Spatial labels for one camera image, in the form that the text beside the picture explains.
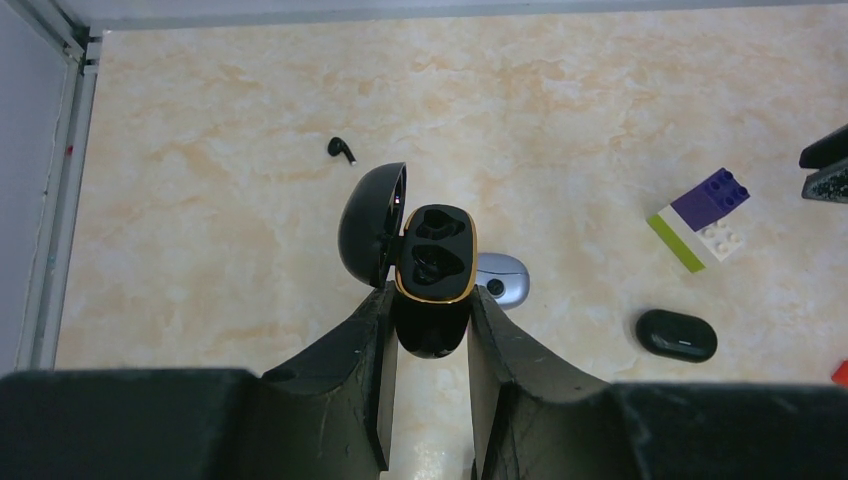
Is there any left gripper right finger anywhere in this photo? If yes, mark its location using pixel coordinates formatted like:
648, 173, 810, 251
468, 287, 610, 479

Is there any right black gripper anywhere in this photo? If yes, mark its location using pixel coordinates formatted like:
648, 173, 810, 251
799, 125, 847, 204

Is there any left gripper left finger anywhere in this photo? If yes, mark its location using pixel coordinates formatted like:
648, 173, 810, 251
261, 283, 398, 479

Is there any silver lilac oval case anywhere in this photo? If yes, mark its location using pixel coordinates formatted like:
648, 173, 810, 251
476, 252, 530, 310

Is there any small black earbud case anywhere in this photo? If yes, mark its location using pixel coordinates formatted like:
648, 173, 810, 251
338, 163, 478, 359

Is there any black stem earbud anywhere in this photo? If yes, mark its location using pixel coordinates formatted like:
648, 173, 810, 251
327, 137, 357, 166

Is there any oval black charging case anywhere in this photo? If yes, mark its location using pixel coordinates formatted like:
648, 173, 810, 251
635, 309, 718, 363

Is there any purple white green brick stack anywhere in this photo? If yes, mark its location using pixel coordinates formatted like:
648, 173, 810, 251
647, 168, 750, 273

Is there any red block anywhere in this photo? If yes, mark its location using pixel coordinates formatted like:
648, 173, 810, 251
831, 360, 848, 387

